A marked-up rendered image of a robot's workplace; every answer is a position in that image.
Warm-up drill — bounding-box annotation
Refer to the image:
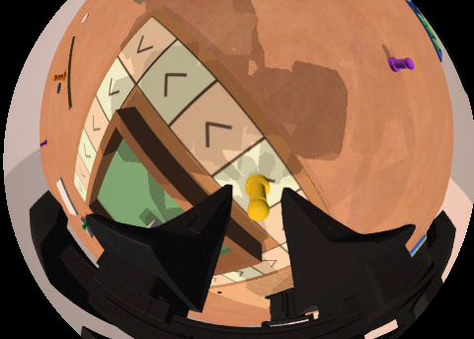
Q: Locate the yellow game pawn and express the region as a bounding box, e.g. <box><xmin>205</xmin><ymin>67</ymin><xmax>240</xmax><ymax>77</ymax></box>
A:
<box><xmin>245</xmin><ymin>174</ymin><xmax>270</xmax><ymax>221</ymax></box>

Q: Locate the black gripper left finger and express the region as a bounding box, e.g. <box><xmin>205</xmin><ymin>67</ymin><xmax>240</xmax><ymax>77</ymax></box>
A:
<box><xmin>86</xmin><ymin>184</ymin><xmax>233</xmax><ymax>312</ymax></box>

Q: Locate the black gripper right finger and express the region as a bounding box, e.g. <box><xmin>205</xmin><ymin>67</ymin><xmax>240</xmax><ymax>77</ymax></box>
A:
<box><xmin>280</xmin><ymin>186</ymin><xmax>416</xmax><ymax>315</ymax></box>

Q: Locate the grey flat bar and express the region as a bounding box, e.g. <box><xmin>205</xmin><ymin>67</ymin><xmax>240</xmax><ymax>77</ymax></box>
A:
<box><xmin>80</xmin><ymin>216</ymin><xmax>94</xmax><ymax>237</ymax></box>

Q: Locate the pale pink flat square tile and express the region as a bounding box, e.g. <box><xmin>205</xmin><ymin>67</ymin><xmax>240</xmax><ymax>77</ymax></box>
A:
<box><xmin>56</xmin><ymin>180</ymin><xmax>79</xmax><ymax>216</ymax></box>

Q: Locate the white die with black pips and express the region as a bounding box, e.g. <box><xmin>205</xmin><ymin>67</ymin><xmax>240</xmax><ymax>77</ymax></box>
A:
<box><xmin>147</xmin><ymin>219</ymin><xmax>162</xmax><ymax>228</ymax></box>

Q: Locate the orange pawn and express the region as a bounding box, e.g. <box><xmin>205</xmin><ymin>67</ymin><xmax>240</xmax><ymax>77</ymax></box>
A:
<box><xmin>52</xmin><ymin>71</ymin><xmax>67</xmax><ymax>82</ymax></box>

